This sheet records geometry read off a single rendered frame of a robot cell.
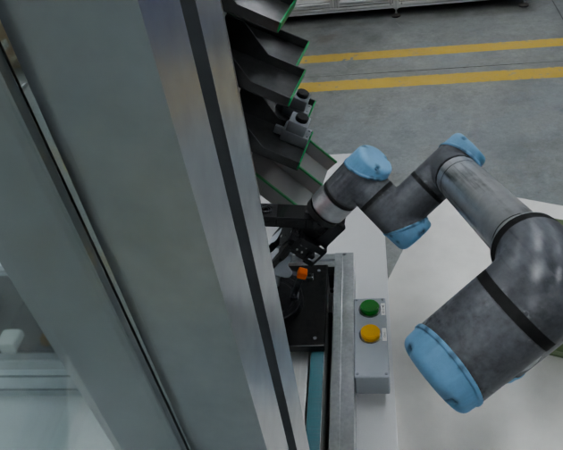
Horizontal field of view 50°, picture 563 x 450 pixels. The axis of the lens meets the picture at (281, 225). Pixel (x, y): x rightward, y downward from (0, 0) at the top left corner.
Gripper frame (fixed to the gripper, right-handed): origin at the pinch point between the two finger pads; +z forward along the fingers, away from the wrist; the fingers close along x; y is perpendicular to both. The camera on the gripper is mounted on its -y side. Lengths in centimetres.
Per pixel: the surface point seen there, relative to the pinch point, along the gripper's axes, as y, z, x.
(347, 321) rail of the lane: 22.0, -1.2, -4.9
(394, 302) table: 36.7, -0.8, 9.6
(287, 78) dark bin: -12.8, -24.3, 30.5
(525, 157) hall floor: 152, 11, 189
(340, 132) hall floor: 77, 78, 228
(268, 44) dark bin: -18, -22, 44
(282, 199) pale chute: 2.0, -2.0, 21.2
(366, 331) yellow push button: 24.3, -4.9, -8.7
